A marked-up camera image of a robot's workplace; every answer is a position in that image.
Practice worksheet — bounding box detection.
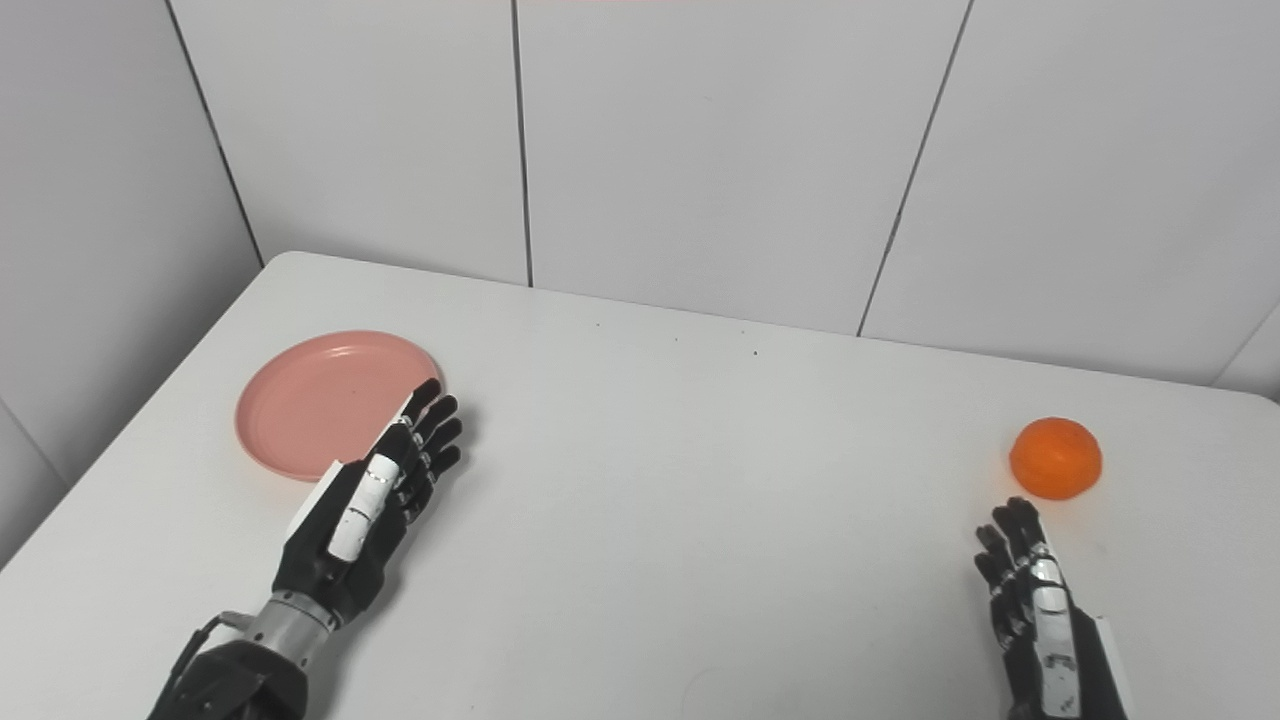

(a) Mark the pink round plate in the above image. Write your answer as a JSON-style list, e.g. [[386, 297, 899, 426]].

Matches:
[[235, 331, 444, 483]]

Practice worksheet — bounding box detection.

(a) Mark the orange fruit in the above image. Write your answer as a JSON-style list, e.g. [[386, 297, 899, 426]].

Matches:
[[1009, 417, 1104, 502]]

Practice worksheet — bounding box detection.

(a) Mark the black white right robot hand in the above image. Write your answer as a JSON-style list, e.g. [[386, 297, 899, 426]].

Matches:
[[975, 497, 1131, 720]]

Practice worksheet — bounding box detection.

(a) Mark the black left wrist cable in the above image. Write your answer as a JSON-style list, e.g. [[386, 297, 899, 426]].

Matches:
[[165, 611, 251, 701]]

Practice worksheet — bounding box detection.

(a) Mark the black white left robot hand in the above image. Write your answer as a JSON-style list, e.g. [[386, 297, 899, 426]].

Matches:
[[272, 378, 464, 629]]

